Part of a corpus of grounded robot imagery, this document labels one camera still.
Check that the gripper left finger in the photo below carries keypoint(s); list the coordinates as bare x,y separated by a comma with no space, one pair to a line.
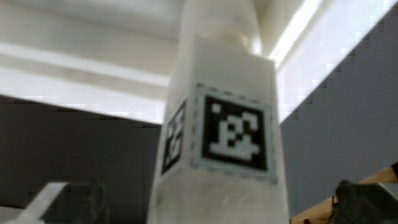
70,203

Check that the white leg with marker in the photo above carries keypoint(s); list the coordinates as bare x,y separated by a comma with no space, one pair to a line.
219,183

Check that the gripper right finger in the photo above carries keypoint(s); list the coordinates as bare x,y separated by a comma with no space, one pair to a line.
367,203

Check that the white square tabletop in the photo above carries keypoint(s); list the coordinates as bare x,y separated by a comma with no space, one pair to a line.
92,51

